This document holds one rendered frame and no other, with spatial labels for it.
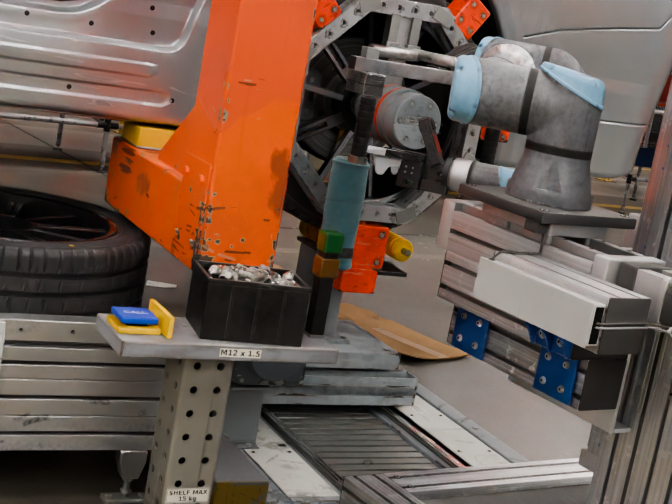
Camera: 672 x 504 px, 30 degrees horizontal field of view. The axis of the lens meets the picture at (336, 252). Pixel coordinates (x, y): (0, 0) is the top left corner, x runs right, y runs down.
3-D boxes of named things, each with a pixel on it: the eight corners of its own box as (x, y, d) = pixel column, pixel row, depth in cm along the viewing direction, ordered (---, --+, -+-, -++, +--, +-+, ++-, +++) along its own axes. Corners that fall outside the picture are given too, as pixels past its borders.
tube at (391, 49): (393, 59, 301) (401, 15, 299) (433, 69, 284) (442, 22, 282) (328, 48, 293) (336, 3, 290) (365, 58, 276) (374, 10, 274)
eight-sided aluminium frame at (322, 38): (448, 224, 326) (490, 15, 316) (461, 230, 321) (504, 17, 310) (257, 206, 301) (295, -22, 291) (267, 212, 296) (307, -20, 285)
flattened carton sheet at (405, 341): (359, 310, 463) (361, 301, 463) (472, 357, 426) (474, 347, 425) (300, 313, 442) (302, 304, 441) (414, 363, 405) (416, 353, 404)
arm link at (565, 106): (594, 154, 210) (611, 74, 208) (514, 139, 213) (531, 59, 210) (594, 149, 222) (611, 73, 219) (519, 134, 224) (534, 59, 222)
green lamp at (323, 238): (333, 249, 245) (337, 229, 244) (342, 255, 241) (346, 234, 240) (315, 248, 243) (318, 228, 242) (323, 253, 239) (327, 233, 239)
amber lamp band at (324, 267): (328, 274, 246) (332, 254, 245) (337, 279, 242) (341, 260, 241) (310, 273, 244) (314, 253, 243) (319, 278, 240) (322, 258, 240)
